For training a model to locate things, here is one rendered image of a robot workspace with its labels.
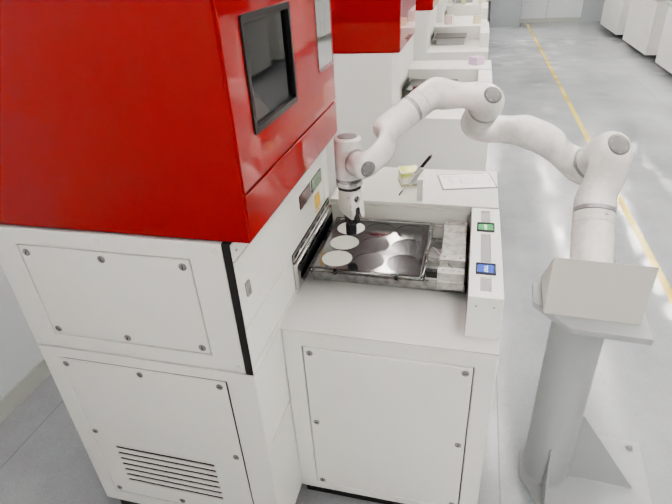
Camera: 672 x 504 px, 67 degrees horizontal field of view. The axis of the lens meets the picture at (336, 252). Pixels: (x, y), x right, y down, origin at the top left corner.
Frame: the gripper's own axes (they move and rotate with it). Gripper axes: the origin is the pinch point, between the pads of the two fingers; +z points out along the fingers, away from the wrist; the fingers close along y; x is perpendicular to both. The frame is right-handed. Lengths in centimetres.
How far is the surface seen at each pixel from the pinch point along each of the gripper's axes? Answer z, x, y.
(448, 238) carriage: 9.9, -34.1, -8.6
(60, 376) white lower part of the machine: 29, 97, 11
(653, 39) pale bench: 66, -764, 413
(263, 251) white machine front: -12.7, 36.6, -20.2
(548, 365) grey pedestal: 41, -45, -50
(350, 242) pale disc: 8.0, -1.7, 4.5
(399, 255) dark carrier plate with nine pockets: 8.0, -11.3, -11.9
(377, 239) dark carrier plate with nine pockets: 8.0, -10.8, 1.3
